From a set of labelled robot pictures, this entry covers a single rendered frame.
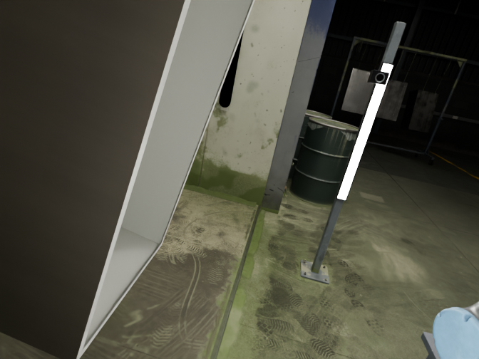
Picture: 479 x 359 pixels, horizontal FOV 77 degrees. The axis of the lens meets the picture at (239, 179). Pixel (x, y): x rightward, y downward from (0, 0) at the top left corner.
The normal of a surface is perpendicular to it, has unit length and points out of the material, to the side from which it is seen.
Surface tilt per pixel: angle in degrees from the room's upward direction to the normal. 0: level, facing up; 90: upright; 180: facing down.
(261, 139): 90
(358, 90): 81
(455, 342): 95
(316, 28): 90
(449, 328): 95
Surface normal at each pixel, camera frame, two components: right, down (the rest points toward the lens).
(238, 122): -0.18, 0.32
